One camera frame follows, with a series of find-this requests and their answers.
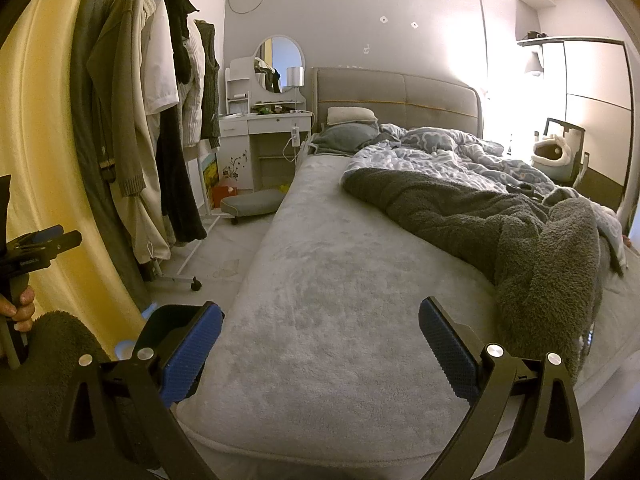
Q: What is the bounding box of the blue patterned duvet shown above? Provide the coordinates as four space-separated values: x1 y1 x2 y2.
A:
352 125 628 266

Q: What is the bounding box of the dark grey fleece blanket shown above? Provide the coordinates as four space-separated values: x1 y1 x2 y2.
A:
341 166 613 381

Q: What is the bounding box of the person's left hand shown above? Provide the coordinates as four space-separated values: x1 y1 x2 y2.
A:
0 287 37 333

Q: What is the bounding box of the grey bed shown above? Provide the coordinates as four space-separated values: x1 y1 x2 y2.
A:
172 66 640 466

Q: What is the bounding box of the white striped garment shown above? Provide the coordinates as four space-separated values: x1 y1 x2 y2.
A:
177 32 206 148

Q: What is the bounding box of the grey upholstered headboard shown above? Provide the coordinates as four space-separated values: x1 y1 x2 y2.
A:
311 66 483 141

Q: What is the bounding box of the yellow curtain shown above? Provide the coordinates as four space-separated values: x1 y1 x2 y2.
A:
0 0 136 356

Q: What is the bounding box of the yellow framed picture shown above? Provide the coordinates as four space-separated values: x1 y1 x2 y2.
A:
200 152 221 211

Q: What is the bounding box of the white clothes rack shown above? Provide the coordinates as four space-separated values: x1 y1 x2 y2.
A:
105 0 226 291

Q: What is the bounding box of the silver table lamp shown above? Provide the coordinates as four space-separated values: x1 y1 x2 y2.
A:
286 66 306 111

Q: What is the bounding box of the white plush pet bed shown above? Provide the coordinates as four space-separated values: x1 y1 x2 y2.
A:
531 134 571 168

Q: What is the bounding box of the grey cushioned wheeled stool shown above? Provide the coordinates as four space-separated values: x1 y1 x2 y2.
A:
220 190 283 226

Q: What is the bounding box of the white wall conduit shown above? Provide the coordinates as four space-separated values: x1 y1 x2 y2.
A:
475 0 494 96

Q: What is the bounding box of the black hanging garment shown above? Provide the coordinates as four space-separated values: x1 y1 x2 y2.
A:
142 0 208 246

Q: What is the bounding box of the white sliding wardrobe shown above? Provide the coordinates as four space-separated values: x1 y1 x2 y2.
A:
517 36 633 221

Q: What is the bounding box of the beige pillow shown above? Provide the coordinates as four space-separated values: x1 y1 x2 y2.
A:
326 106 379 126

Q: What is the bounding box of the white dressing table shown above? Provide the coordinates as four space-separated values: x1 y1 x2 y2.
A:
218 56 314 193

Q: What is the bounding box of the olive knit cardigan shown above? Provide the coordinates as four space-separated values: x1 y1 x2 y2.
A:
87 0 151 198

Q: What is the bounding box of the light blue plastic object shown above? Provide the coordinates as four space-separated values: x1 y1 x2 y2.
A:
114 302 162 362

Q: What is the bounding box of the beige long coat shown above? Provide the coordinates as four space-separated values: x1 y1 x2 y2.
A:
107 0 173 263

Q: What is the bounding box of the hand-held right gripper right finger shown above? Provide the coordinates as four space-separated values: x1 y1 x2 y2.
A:
418 297 586 480

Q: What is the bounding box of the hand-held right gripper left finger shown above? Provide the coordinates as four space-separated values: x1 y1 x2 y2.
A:
62 301 225 480

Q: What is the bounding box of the dark green knit vest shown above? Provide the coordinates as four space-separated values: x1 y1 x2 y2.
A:
194 20 222 150

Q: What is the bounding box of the oval mirror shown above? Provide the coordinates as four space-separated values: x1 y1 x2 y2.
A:
254 36 304 94

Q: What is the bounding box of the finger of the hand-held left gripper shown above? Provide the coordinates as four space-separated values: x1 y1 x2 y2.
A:
14 226 83 262

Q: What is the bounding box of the red orange bag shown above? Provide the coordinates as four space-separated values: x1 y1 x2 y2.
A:
212 185 241 207

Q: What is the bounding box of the white shirt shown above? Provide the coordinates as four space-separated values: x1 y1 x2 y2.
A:
140 0 180 116

